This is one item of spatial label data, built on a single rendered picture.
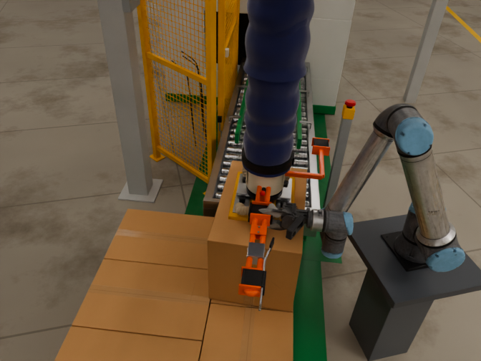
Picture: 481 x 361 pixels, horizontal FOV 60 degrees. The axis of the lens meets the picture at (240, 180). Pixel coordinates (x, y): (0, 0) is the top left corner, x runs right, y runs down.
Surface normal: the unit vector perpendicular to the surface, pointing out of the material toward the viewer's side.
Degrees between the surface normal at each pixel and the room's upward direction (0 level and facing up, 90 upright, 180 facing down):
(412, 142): 81
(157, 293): 0
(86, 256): 0
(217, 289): 90
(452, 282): 0
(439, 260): 92
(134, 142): 90
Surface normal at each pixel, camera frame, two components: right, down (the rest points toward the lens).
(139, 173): -0.11, 0.61
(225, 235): 0.04, -0.79
